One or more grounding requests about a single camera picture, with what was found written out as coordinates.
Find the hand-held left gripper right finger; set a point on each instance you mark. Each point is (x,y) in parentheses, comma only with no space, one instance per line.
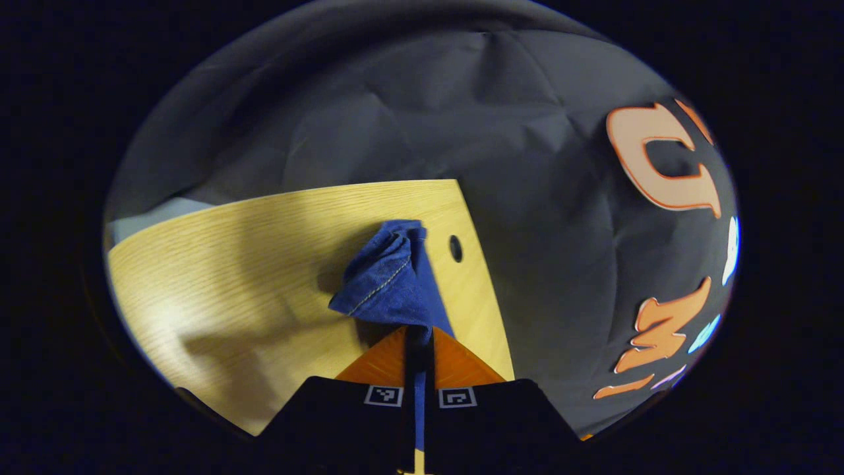
(448,429)

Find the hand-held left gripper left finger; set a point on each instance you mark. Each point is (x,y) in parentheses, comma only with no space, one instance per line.
(395,429)

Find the blue jeans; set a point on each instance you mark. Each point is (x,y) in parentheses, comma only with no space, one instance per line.
(395,284)

